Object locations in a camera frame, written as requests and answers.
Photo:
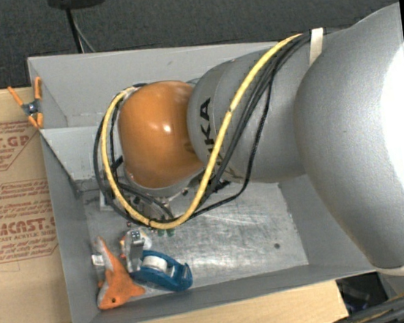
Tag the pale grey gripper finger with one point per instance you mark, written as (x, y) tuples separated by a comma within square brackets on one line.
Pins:
[(97, 259), (136, 247)]

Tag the grey metal bin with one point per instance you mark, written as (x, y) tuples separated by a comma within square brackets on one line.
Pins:
[(241, 233)]

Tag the brown cardboard board red print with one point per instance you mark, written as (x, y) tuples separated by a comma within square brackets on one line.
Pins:
[(27, 291)]

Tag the blue tape dispenser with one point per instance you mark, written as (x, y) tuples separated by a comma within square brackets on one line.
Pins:
[(173, 277)]

